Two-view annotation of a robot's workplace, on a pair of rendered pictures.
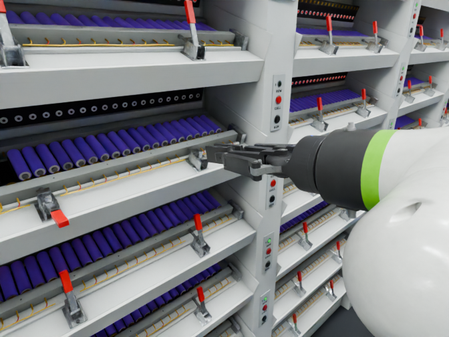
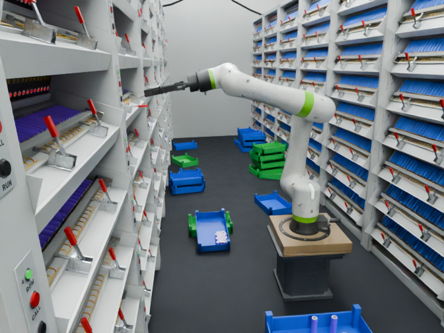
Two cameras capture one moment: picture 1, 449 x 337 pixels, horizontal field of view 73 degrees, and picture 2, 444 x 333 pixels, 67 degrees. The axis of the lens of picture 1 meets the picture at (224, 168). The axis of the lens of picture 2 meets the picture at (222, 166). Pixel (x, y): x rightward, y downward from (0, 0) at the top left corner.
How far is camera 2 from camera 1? 1.23 m
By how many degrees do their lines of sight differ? 51
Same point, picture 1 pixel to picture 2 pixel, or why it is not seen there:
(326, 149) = (199, 74)
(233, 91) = (122, 74)
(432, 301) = (237, 78)
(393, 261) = (232, 76)
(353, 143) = (204, 72)
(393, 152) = (214, 71)
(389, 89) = (151, 78)
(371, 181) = (213, 78)
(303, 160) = (193, 80)
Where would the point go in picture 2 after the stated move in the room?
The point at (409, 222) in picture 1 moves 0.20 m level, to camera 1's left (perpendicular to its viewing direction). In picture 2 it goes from (230, 72) to (199, 74)
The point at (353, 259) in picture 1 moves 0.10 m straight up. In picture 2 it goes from (226, 80) to (225, 54)
